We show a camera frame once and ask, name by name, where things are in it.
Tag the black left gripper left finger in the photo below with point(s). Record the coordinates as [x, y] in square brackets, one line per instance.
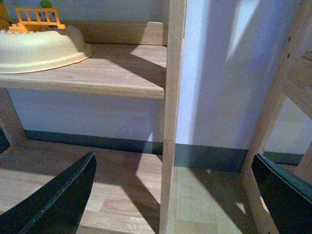
[58, 206]

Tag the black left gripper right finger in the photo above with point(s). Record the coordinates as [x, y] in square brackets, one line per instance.
[287, 197]

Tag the light wooden shelf unit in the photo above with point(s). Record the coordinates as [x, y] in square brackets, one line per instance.
[119, 202]

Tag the cream and orange toy playset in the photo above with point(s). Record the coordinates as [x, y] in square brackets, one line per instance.
[38, 41]

